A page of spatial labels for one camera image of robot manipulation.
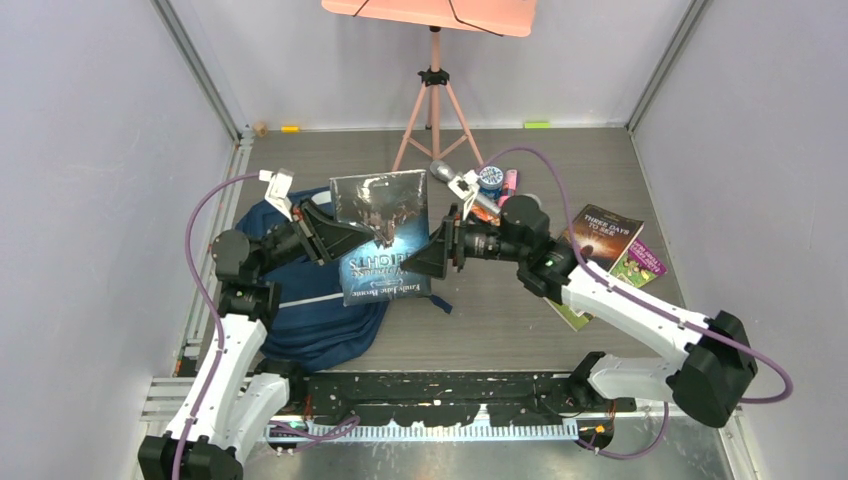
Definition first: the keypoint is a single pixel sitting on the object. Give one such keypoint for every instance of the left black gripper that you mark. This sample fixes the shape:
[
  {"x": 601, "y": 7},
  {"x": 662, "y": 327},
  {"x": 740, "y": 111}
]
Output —
[{"x": 323, "y": 237}]

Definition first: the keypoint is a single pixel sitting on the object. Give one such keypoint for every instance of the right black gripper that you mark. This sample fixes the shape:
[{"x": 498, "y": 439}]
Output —
[{"x": 448, "y": 244}]

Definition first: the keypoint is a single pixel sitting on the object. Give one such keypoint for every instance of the dark blue fantasy book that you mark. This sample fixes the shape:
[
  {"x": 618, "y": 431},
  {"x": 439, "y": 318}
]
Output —
[{"x": 394, "y": 207}]

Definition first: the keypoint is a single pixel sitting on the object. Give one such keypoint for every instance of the navy blue student backpack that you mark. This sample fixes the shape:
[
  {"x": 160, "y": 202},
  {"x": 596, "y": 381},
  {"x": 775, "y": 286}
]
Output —
[{"x": 312, "y": 326}]

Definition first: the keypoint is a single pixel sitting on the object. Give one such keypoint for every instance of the brown cover book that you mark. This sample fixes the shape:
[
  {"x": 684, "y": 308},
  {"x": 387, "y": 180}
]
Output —
[{"x": 603, "y": 236}]

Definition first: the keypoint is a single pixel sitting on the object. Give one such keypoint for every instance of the purple magenta booklet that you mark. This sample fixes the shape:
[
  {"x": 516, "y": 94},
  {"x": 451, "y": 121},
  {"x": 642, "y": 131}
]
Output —
[{"x": 639, "y": 266}]

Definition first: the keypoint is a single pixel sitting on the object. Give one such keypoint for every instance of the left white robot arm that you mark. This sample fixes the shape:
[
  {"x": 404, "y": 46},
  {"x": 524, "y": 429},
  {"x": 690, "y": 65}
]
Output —
[{"x": 227, "y": 410}]

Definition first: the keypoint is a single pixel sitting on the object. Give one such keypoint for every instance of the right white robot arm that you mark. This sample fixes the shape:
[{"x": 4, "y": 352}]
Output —
[{"x": 704, "y": 365}]

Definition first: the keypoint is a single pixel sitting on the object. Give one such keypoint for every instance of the silver microphone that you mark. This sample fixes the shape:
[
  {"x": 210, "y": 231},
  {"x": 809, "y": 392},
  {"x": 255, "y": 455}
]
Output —
[{"x": 444, "y": 172}]

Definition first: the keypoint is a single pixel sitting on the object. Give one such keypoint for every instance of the blue patterned round tin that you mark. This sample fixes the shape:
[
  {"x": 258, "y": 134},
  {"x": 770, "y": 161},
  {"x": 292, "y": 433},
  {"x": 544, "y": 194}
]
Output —
[{"x": 490, "y": 181}]

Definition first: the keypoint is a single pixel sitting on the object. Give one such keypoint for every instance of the pink highlighter marker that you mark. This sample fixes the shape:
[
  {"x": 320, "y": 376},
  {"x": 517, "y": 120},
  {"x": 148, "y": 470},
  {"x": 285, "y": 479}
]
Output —
[{"x": 509, "y": 186}]

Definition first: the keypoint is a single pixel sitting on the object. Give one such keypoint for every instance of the clear small round container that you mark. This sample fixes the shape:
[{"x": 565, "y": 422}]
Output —
[{"x": 533, "y": 197}]

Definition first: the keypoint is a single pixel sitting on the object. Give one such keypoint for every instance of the small cork piece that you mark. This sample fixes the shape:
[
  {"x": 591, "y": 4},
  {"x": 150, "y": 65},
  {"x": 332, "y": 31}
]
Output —
[{"x": 260, "y": 129}]

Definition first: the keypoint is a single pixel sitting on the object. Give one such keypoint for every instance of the pink music stand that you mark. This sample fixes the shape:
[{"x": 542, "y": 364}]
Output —
[{"x": 505, "y": 18}]

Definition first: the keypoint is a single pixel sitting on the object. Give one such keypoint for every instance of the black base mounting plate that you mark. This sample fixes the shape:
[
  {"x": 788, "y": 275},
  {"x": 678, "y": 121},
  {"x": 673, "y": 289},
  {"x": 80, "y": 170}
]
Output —
[{"x": 443, "y": 399}]

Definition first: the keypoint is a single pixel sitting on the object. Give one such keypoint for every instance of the green yellow booklet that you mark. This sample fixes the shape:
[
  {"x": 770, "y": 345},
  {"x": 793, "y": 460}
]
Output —
[{"x": 574, "y": 320}]

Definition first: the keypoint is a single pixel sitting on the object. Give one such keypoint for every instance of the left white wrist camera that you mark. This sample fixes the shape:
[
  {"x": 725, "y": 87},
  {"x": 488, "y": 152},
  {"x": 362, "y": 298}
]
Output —
[{"x": 278, "y": 187}]

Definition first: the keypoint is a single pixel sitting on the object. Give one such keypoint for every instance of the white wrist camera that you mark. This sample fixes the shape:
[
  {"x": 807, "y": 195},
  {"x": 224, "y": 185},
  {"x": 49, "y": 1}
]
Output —
[
  {"x": 465, "y": 187},
  {"x": 278, "y": 187}
]

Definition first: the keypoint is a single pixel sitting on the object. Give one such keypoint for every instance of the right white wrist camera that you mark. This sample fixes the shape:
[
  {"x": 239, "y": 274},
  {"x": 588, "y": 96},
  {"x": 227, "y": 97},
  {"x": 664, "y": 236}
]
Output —
[{"x": 465, "y": 187}]

